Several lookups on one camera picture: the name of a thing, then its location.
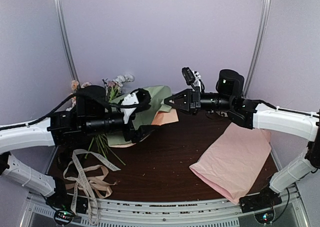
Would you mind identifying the right aluminium frame post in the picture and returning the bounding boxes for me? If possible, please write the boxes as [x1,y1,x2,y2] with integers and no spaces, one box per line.
[243,0,272,97]

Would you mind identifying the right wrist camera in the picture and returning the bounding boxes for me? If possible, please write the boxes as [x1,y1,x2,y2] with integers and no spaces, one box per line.
[181,66,202,87]

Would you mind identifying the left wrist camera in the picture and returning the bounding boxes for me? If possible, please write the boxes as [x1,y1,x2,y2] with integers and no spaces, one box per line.
[120,92,139,124]

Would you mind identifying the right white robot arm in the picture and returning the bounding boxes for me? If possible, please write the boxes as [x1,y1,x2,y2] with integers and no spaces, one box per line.
[164,67,320,208]

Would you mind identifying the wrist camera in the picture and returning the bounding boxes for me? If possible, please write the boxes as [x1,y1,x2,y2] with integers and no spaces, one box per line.
[181,66,202,87]
[120,92,139,124]

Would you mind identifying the bunch of fake flowers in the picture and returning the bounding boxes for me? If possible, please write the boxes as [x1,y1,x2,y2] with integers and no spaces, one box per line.
[66,73,135,166]

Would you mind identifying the tan kraft paper sheet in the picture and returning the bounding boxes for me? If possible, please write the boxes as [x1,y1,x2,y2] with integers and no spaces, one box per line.
[117,109,180,148]

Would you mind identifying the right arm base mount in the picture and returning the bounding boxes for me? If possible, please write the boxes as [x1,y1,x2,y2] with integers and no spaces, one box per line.
[239,193,282,225]

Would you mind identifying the green wrapping paper sheet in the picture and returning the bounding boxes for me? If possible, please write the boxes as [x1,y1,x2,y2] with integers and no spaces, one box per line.
[107,85,172,148]

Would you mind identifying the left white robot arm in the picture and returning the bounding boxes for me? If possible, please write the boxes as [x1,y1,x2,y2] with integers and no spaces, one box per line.
[0,85,151,209]

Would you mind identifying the pink wrapping paper sheet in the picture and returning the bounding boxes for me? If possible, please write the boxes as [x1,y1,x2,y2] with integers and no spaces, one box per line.
[189,123,271,205]

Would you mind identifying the beige printed ribbon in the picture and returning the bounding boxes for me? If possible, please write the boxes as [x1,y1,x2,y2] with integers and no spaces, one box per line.
[63,149,120,226]

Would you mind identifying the left aluminium frame post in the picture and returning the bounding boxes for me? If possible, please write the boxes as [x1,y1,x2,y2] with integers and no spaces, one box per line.
[54,0,79,81]

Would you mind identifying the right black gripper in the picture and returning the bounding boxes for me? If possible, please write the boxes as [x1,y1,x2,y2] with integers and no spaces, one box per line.
[163,86,234,116]

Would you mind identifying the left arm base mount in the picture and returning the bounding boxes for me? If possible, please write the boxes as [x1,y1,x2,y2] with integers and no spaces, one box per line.
[43,195,89,227]

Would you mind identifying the aluminium frame post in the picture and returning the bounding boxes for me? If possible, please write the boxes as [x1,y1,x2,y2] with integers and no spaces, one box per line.
[243,0,272,97]
[54,0,79,81]

